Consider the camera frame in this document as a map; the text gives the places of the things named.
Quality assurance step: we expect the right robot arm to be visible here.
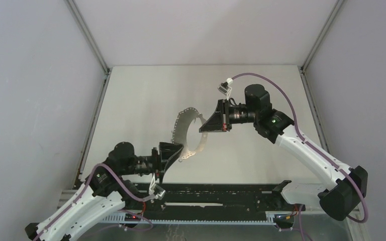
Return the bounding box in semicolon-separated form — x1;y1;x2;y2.
199;84;368;221

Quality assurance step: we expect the left aluminium frame post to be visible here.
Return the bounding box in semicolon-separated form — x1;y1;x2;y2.
64;0;111;75

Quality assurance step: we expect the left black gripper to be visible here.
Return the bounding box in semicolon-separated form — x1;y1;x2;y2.
121;142;183;183

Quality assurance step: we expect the right aluminium frame post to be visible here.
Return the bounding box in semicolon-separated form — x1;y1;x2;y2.
301;0;347;73

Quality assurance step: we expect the white cable duct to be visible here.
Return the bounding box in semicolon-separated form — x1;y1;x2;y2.
100;212;276;225

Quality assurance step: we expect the aluminium frame post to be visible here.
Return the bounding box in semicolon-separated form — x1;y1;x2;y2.
301;0;347;73
64;0;111;75

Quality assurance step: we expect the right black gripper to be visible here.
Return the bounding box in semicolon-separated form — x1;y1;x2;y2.
200;99;258;133

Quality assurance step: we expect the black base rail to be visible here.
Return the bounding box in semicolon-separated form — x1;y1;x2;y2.
127;183;299;221

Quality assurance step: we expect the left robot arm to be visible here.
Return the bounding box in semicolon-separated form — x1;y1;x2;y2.
25;142;184;240

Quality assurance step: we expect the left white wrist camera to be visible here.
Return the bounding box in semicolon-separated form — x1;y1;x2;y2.
148;177;166;200

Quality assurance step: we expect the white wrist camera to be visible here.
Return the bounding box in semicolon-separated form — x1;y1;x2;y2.
148;177;166;200
217;78;233;100

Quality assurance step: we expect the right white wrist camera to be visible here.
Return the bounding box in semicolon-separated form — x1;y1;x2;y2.
217;78;233;100

